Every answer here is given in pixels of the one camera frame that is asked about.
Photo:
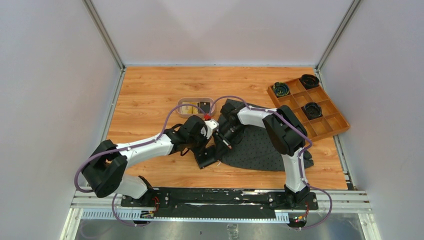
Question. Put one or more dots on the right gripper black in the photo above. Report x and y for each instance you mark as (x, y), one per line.
(222, 144)

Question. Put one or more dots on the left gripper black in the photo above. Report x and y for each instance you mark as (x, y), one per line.
(205, 142)

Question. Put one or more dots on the black leather card holder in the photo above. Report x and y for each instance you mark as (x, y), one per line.
(205, 155)

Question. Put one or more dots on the gold credit card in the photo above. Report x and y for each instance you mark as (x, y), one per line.
(194, 108)
(187, 109)

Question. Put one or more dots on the pink oval tray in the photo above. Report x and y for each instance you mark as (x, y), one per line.
(195, 99)

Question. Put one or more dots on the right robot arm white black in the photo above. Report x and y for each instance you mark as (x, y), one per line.
(287, 135)

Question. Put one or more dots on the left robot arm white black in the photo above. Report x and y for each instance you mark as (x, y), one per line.
(105, 171)

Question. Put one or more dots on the dark grey dotted cloth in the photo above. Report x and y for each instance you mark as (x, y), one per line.
(255, 152)

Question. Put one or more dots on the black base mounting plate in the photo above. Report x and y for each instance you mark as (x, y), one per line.
(215, 203)

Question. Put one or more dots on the coiled black belt middle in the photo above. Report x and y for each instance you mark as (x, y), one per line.
(312, 110)

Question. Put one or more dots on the coiled black belt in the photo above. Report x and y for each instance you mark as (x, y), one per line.
(309, 81)
(312, 110)

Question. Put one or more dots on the coiled black belt top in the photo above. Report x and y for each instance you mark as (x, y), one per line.
(309, 81)

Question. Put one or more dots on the brown wooden compartment tray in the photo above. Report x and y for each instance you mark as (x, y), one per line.
(330, 124)

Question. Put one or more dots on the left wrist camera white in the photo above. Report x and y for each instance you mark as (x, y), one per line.
(211, 126)

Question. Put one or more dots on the aluminium frame rail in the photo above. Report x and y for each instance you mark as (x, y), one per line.
(86, 206)

